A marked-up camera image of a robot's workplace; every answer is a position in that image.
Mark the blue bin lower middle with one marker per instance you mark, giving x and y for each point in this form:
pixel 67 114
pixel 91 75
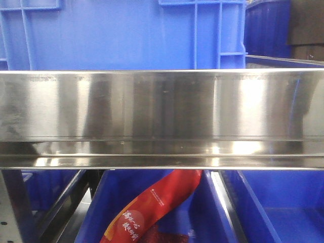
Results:
pixel 201 218

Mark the blue bin lower right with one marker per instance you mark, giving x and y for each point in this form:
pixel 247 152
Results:
pixel 278 206

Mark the red snack bag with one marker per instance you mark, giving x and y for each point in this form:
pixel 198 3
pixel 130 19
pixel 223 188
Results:
pixel 140 214

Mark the steel shelf rail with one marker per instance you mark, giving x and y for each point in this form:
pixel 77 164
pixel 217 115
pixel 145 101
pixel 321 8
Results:
pixel 230 119

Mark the blue bin above rail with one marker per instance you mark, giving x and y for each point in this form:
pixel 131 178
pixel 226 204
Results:
pixel 76 35

